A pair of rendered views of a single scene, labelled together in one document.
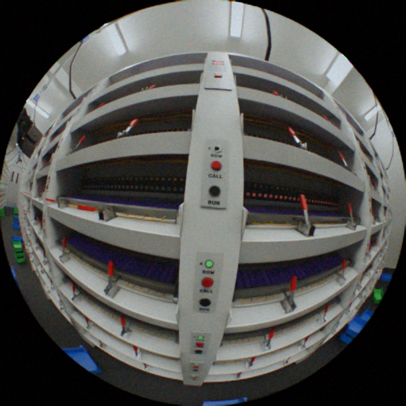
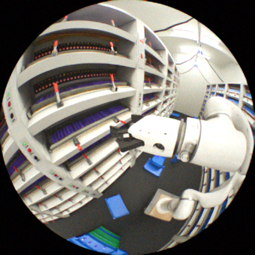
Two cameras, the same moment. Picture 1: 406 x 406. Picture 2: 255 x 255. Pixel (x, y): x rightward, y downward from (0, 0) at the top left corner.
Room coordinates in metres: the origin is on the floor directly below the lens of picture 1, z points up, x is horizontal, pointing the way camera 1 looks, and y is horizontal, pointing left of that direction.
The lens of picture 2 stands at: (-0.10, 0.49, 1.18)
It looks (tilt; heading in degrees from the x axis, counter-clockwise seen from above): 35 degrees down; 308
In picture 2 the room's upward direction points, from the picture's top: straight up
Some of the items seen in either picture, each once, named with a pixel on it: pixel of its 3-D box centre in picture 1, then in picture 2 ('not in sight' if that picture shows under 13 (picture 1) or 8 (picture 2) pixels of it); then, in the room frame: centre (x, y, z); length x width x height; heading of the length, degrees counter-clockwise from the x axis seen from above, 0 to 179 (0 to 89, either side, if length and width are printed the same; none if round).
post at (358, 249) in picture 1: (352, 238); (156, 101); (0.25, -0.72, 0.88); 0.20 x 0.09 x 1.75; 178
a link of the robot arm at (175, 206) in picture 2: not in sight; (179, 208); (-0.46, 0.37, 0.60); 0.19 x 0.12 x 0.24; 93
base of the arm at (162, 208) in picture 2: not in sight; (168, 205); (-0.46, 0.34, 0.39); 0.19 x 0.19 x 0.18
